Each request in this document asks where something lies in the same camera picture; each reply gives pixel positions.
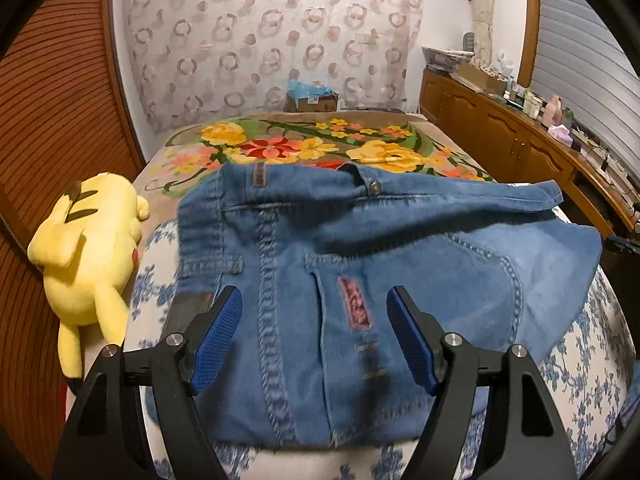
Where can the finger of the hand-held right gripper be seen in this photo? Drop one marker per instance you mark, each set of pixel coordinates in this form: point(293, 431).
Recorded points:
point(622, 246)

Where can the blue plastic bag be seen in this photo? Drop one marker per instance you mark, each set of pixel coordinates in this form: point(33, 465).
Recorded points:
point(307, 87)

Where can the wooden sideboard cabinet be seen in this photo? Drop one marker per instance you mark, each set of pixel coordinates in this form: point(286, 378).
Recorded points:
point(490, 120)

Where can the brown ribbed wardrobe door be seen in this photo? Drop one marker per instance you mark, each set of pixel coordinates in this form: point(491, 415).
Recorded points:
point(60, 110)

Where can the cardboard box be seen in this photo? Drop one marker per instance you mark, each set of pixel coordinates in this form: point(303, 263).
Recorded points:
point(312, 103)

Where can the brown flowered blanket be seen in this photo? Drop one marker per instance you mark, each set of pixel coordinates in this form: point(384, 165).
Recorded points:
point(280, 147)

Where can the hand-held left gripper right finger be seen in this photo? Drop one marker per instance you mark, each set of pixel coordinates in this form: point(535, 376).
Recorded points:
point(410, 340)

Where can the pink bottle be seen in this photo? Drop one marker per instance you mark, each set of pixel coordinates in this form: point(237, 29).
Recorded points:
point(557, 110)

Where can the white blue floral bedsheet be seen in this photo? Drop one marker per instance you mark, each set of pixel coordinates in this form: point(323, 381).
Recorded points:
point(590, 360)

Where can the pink box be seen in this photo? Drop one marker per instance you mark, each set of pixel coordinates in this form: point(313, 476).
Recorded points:
point(560, 135)

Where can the blue denim pants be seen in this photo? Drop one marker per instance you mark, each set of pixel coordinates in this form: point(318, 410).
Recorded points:
point(300, 240)

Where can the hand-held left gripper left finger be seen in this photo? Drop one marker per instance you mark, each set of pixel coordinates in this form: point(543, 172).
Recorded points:
point(220, 340)

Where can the grey window shutter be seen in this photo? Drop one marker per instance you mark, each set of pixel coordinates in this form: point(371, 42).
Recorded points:
point(575, 50)

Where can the yellow plush toy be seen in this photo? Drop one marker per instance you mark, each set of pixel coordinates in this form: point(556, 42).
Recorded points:
point(90, 240)

